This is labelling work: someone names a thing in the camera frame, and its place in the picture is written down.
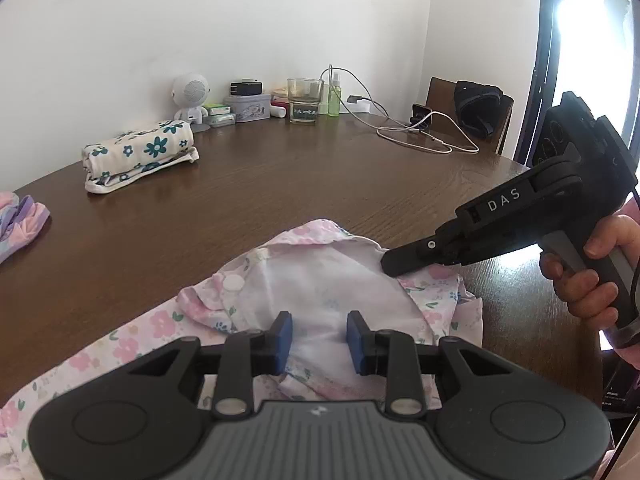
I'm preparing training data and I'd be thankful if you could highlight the person's right hand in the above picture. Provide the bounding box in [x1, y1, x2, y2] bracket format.
[539, 213, 640, 320]

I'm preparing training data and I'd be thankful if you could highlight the white robot-shaped speaker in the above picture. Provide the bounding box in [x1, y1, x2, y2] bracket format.
[171, 73, 211, 133]

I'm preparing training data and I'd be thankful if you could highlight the wooden chair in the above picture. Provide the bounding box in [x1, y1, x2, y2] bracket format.
[426, 77, 515, 156]

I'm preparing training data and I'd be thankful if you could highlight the white charging cable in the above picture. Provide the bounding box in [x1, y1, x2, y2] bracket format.
[320, 65, 480, 155]

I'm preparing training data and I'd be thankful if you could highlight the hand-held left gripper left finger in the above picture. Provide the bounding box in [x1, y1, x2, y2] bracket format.
[127, 310, 293, 417]

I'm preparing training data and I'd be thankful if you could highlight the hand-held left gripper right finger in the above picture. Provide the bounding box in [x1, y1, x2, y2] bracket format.
[346, 310, 506, 417]

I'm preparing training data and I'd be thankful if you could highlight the grey printed tin box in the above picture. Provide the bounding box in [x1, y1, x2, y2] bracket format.
[223, 94, 273, 123]

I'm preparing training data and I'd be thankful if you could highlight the pink floral dress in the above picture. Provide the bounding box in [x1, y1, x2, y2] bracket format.
[0, 218, 483, 480]

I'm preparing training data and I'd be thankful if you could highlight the green spray bottle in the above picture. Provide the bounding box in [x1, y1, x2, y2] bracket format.
[327, 72, 342, 117]

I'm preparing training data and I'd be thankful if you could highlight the dark cardboard box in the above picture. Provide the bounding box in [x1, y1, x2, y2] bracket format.
[602, 360, 640, 413]

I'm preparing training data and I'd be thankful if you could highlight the black bag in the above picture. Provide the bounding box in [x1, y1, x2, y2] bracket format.
[453, 80, 503, 138]

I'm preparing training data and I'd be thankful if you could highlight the folded cream teal-flower garment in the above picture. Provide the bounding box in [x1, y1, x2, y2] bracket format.
[82, 120, 200, 194]

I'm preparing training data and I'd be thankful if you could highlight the black window frame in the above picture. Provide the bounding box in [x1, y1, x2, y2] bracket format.
[532, 0, 566, 126]

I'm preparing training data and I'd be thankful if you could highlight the pastel pink blue purple garment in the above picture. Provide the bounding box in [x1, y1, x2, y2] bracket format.
[0, 191, 52, 265]

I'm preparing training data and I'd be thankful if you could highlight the clear drinking glass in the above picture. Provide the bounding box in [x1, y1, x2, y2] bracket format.
[287, 78, 325, 125]

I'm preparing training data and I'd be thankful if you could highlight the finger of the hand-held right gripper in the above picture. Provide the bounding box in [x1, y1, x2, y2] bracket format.
[381, 230, 540, 277]

